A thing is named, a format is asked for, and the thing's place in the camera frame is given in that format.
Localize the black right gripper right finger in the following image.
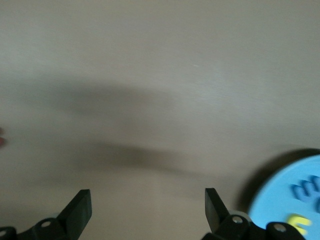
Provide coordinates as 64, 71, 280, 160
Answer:
201, 187, 305, 240

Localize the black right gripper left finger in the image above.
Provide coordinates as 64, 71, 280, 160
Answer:
18, 189, 93, 240

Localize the yellow foam letter u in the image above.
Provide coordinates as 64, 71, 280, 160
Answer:
286, 213, 314, 236

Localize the blue foam lowercase m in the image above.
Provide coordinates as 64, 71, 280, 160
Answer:
291, 174, 320, 204

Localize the red foam letter w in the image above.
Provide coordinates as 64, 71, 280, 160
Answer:
0, 126, 8, 149

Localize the blue plate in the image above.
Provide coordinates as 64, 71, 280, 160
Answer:
248, 153, 320, 240

